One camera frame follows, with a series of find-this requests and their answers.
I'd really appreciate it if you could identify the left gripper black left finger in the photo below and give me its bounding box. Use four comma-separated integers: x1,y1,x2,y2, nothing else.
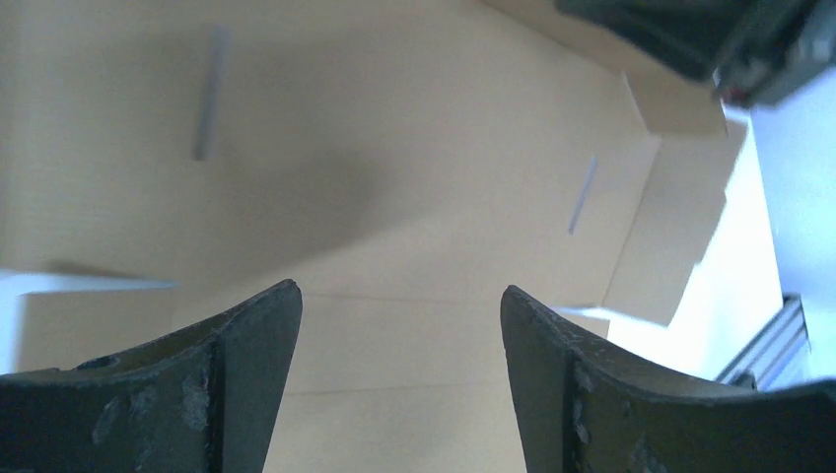
1,280,303,472

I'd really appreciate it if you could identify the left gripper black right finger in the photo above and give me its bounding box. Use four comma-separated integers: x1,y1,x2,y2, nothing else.
500,286,835,472

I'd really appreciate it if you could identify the brown cardboard box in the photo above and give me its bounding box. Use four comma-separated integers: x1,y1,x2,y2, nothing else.
1,1,745,472

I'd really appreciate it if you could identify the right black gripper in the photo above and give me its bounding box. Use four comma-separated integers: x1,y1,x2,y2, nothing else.
554,0,835,108

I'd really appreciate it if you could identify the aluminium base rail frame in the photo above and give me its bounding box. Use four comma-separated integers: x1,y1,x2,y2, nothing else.
715,294,810,391

